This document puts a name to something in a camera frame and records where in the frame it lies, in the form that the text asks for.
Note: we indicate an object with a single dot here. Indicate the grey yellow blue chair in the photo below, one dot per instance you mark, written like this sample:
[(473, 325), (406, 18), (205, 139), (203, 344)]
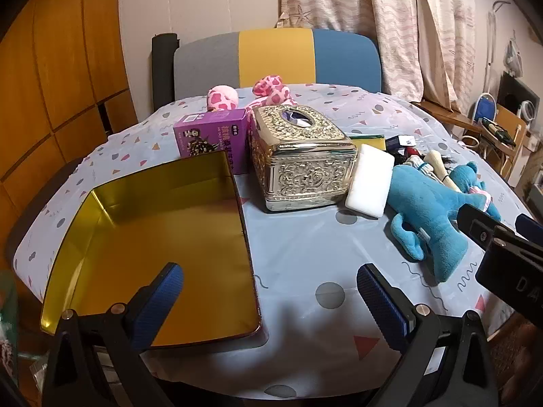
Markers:
[(275, 55)]

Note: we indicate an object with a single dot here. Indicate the gold metal tin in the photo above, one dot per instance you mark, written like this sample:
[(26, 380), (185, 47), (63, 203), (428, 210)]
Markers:
[(169, 229)]

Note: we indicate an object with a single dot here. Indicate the ornate silver tissue box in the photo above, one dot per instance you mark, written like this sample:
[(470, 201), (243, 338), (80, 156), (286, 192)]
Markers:
[(297, 165)]

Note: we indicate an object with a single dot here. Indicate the blue plush whale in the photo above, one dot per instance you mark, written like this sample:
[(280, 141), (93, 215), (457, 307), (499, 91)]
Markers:
[(424, 207)]

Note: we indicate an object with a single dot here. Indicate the small black box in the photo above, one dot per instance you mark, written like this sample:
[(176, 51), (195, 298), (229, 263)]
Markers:
[(398, 140)]

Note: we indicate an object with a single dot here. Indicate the green translucent container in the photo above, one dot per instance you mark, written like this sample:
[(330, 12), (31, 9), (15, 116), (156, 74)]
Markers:
[(8, 305)]

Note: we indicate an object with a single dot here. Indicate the black box with round hole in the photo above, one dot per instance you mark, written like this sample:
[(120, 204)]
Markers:
[(515, 93)]

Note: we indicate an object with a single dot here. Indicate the yellow green sponge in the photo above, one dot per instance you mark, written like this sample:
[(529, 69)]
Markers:
[(369, 140)]

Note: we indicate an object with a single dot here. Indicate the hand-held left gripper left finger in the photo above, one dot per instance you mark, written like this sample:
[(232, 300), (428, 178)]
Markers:
[(159, 301)]

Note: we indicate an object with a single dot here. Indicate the printed light blue tablecloth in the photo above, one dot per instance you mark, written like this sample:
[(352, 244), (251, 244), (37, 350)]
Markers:
[(297, 263)]

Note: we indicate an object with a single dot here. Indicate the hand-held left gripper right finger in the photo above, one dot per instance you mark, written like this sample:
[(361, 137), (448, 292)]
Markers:
[(382, 305)]

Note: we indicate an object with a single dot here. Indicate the wooden wardrobe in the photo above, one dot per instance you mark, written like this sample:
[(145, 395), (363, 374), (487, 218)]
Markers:
[(63, 72)]

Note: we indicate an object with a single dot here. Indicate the blue folding chair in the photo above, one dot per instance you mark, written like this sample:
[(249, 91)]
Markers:
[(483, 106)]

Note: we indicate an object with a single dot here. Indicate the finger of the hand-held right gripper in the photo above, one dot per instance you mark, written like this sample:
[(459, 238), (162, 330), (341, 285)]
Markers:
[(479, 224), (532, 229)]

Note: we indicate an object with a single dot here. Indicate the purple carton box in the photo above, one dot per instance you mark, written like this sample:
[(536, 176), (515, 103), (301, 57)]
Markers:
[(212, 135)]

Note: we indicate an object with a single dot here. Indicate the wooden side table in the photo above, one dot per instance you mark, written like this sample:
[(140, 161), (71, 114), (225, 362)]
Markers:
[(449, 116)]

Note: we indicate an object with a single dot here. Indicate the blue teddy bear pink dress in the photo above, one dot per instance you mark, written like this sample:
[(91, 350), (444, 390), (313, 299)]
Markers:
[(462, 178)]

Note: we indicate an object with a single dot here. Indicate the white sponge block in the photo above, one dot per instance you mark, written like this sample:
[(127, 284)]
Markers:
[(369, 182)]

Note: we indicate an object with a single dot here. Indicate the pink spotted plush toy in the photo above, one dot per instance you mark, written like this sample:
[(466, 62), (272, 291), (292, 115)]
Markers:
[(271, 87)]

